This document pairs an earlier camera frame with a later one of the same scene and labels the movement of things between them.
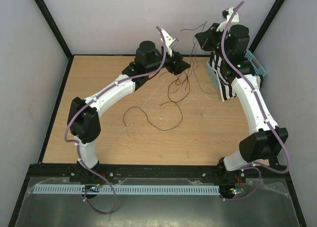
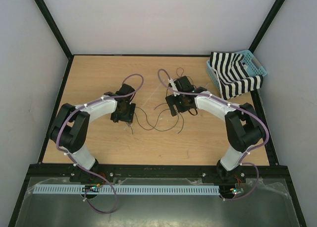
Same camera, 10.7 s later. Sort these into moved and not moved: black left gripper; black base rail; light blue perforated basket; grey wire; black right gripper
Moved: black left gripper; grey wire; black right gripper
Not moved: light blue perforated basket; black base rail
